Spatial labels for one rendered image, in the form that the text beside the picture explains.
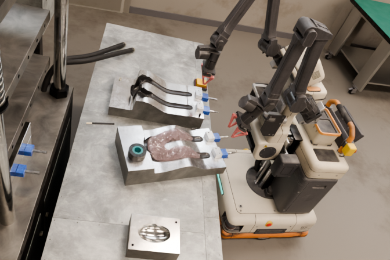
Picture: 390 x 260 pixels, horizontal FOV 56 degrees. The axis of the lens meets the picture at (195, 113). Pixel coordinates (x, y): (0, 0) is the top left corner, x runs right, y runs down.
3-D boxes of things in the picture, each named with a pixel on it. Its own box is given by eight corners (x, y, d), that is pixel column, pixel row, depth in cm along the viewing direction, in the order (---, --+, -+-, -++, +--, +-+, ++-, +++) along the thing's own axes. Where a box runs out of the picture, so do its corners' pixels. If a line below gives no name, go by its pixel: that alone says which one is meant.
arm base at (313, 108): (322, 115, 171) (313, 97, 179) (316, 106, 166) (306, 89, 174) (306, 124, 174) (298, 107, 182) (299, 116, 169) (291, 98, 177)
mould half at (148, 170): (205, 134, 199) (212, 121, 192) (223, 173, 183) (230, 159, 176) (114, 141, 179) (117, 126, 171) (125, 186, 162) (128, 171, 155)
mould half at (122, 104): (197, 98, 219) (203, 81, 211) (199, 129, 201) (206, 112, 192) (114, 83, 209) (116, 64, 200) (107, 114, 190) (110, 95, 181)
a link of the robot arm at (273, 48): (291, -30, 172) (280, -35, 180) (266, -28, 168) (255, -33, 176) (278, 56, 198) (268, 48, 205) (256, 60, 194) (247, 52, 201)
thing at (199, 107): (216, 112, 205) (219, 105, 201) (217, 119, 201) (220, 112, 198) (194, 108, 202) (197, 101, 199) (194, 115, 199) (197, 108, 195)
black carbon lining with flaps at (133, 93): (191, 94, 209) (195, 82, 203) (191, 114, 198) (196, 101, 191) (130, 83, 202) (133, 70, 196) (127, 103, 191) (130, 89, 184)
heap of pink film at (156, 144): (191, 133, 188) (195, 123, 183) (202, 161, 177) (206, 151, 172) (142, 137, 178) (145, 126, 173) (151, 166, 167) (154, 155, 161)
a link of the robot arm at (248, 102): (277, 106, 163) (271, 93, 169) (260, 96, 157) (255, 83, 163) (257, 122, 169) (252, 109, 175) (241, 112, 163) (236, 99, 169)
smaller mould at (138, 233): (176, 227, 155) (180, 218, 150) (175, 262, 144) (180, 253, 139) (129, 221, 151) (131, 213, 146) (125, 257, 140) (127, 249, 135)
